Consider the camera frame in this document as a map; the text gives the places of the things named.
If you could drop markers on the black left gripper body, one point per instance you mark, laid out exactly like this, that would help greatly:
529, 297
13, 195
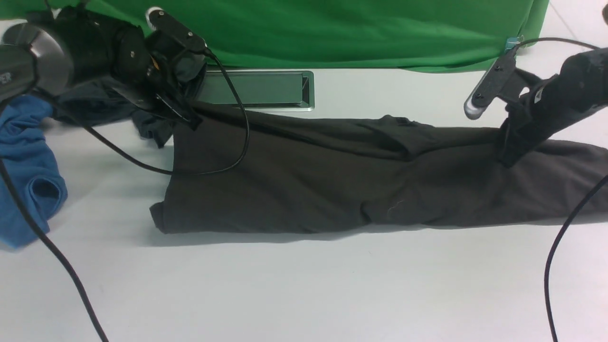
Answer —
144, 71

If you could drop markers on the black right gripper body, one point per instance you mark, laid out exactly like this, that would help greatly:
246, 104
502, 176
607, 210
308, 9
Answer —
532, 119

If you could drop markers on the dark gray long-sleeved shirt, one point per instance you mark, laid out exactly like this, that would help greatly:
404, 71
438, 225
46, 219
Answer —
307, 176

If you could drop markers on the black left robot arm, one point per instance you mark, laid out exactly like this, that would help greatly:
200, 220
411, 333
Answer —
53, 55

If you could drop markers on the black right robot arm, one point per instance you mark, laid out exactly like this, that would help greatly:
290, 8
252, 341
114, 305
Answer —
585, 84

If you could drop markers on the blue binder clip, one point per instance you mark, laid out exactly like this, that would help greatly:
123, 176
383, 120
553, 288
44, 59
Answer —
511, 42

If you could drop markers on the dark teal crumpled garment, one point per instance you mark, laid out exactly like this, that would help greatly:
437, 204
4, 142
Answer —
97, 104

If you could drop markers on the green backdrop cloth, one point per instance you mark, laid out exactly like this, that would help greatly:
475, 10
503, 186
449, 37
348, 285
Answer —
421, 35

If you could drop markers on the blue crumpled garment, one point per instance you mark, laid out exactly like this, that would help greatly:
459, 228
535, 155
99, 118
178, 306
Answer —
29, 161

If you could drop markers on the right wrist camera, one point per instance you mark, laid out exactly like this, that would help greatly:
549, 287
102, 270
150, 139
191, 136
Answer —
490, 85

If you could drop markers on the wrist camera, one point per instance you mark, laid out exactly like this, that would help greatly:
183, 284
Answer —
161, 21
490, 85

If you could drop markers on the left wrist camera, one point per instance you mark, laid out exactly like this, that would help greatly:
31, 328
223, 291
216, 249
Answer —
161, 21

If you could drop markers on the metal table cable hatch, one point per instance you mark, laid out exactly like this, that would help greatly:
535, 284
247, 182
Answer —
265, 91

